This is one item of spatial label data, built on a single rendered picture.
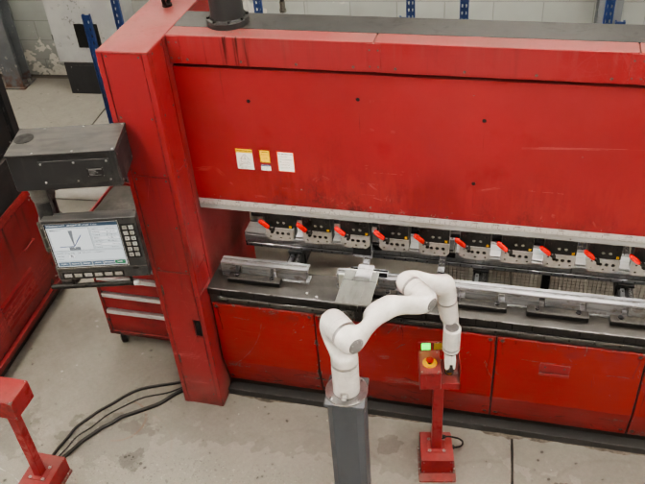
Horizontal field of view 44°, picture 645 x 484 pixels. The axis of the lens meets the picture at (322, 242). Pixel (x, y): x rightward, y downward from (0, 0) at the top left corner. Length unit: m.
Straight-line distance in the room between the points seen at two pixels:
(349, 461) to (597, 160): 1.76
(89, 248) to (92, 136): 0.55
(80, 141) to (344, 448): 1.84
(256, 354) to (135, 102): 1.70
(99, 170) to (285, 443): 1.96
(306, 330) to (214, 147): 1.16
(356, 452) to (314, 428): 1.00
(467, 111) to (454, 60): 0.26
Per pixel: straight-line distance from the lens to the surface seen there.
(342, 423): 3.63
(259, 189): 3.99
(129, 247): 3.87
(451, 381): 4.02
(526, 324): 4.10
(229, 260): 4.39
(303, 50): 3.52
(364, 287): 4.07
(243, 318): 4.46
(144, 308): 5.12
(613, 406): 4.50
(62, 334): 5.72
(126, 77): 3.67
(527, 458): 4.66
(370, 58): 3.46
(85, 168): 3.69
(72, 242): 3.93
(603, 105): 3.51
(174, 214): 4.00
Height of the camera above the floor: 3.68
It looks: 38 degrees down
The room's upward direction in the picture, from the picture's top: 5 degrees counter-clockwise
